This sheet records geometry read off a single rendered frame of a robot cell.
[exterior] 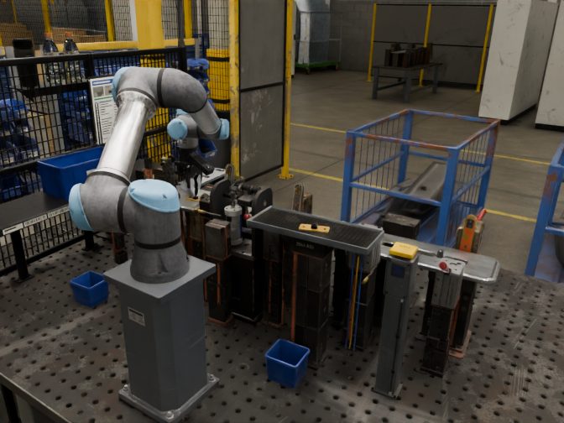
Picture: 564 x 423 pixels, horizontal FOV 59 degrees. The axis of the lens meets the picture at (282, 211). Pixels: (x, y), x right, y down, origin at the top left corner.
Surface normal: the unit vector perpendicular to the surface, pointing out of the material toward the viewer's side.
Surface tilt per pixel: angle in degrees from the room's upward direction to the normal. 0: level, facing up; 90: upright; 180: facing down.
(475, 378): 0
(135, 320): 90
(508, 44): 90
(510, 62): 90
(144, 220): 90
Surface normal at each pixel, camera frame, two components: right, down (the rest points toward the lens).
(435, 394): 0.02, -0.93
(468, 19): -0.55, 0.30
